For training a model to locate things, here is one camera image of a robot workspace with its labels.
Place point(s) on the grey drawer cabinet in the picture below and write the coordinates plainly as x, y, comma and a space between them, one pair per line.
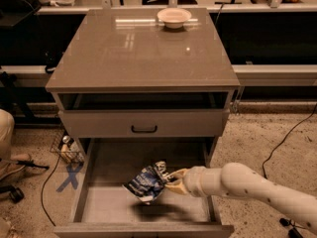
127, 59

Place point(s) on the white bowl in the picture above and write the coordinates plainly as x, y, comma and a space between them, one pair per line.
174, 18

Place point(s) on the black chair caster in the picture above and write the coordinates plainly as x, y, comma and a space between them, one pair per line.
15, 193

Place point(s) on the wire basket with items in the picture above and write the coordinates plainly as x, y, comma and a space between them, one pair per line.
64, 146

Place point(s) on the open grey middle drawer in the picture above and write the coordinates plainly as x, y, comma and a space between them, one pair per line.
103, 208

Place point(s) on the black drawer handle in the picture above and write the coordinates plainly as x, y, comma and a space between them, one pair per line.
141, 130

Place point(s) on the blue kettle chip bag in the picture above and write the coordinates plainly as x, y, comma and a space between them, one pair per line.
149, 183

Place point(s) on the black plug connector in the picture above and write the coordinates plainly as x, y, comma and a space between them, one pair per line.
292, 231

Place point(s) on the person leg beige trousers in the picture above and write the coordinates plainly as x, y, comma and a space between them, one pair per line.
7, 167

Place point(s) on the closed grey top drawer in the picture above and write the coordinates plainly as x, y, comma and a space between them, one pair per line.
171, 123

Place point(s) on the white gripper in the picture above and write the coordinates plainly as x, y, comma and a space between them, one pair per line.
194, 182

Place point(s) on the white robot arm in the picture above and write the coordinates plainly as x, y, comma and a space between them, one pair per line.
236, 180

